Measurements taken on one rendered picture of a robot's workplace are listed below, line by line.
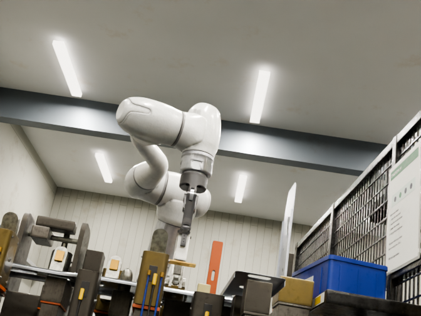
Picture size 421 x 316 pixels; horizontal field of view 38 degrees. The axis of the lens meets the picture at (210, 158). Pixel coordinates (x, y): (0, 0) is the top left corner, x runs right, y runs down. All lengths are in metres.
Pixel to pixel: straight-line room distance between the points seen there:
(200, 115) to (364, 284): 0.62
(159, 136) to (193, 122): 0.10
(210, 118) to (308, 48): 4.85
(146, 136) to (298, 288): 0.56
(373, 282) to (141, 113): 0.74
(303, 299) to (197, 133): 0.53
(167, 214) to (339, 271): 0.81
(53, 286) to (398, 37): 5.16
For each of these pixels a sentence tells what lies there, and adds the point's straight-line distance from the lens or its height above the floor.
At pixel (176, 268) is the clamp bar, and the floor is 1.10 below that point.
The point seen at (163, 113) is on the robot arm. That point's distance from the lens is 1.64.
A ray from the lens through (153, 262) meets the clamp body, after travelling 1.35.
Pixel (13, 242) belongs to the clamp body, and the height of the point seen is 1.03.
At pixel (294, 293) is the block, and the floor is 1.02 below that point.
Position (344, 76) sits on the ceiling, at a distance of 6.92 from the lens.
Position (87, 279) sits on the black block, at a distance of 1.40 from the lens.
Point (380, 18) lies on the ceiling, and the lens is 6.05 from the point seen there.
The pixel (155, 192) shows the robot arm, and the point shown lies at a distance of 2.18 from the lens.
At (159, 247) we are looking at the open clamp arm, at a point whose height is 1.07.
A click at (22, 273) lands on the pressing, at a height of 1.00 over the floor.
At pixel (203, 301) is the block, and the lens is 1.36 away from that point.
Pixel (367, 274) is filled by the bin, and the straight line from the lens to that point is 1.65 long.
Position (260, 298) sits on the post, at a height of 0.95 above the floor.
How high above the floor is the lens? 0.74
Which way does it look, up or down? 23 degrees up
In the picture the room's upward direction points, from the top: 9 degrees clockwise
